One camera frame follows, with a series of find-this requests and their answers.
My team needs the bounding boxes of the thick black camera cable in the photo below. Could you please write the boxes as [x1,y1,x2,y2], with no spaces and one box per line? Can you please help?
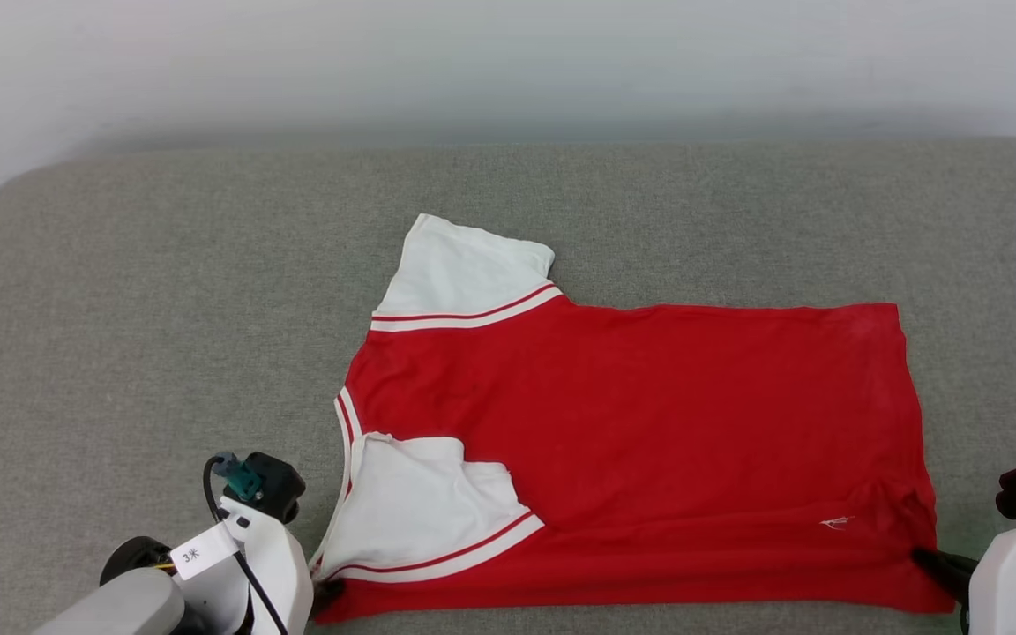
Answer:
[202,454,290,635]

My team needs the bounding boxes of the grey fabric sofa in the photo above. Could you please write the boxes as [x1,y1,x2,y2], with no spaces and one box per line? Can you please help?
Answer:
[0,137,1016,635]

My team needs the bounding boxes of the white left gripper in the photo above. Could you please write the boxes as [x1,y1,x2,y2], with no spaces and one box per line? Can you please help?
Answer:
[218,496,347,635]

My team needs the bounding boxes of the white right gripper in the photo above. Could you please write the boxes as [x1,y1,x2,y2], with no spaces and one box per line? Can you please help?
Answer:
[911,514,1016,635]

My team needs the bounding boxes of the white paper cable label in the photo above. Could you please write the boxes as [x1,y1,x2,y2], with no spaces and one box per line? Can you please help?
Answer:
[169,526,241,581]

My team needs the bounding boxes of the red and white t-shirt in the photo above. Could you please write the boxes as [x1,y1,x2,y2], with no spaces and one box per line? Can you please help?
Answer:
[309,213,958,626]

